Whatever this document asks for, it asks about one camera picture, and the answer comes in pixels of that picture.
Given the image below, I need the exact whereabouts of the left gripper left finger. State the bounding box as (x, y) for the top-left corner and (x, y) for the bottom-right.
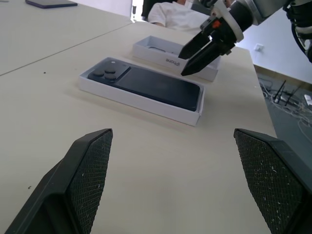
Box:
(4, 128), (114, 234)

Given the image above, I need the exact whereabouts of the white box lid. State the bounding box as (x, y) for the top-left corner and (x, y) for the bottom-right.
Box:
(132, 35), (221, 82)

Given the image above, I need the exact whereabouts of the dark blue smartphone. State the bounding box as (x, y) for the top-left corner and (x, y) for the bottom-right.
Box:
(87, 60), (201, 113)

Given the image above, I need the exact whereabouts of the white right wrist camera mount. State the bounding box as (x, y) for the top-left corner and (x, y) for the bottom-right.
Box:
(210, 0), (245, 42)

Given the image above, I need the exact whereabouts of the person in white shirt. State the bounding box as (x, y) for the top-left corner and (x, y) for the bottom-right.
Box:
(148, 0), (215, 35)

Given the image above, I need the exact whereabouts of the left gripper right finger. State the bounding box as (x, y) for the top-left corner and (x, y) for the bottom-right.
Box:
(233, 128), (312, 234)

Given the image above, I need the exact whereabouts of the white floor cable tangle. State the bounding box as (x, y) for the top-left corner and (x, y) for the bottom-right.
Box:
(259, 75), (312, 138)

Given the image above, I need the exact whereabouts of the white phone box base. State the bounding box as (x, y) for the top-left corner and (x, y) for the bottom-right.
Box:
(78, 57), (206, 127)

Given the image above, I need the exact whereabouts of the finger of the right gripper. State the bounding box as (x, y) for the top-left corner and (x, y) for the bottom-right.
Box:
(177, 31), (213, 60)
(181, 40), (233, 77)

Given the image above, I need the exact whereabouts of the black router with antennas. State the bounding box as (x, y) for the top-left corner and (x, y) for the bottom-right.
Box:
(271, 79), (301, 107)

